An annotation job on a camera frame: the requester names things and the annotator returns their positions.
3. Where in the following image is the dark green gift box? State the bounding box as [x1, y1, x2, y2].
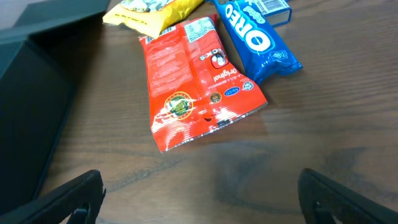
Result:
[1, 0, 109, 214]

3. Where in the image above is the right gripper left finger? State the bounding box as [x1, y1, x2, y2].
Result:
[1, 169, 106, 224]

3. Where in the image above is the blue Oreo cookie pack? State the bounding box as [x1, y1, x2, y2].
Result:
[213, 0, 303, 84]

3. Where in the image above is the small blue snack box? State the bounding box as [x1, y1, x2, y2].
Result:
[253, 0, 292, 27]

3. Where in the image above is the red snack bag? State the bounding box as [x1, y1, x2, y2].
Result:
[139, 14, 267, 152]

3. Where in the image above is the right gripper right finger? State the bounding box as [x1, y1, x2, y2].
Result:
[297, 168, 397, 224]

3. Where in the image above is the yellow seed snack bag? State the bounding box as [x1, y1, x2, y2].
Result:
[103, 0, 203, 39]

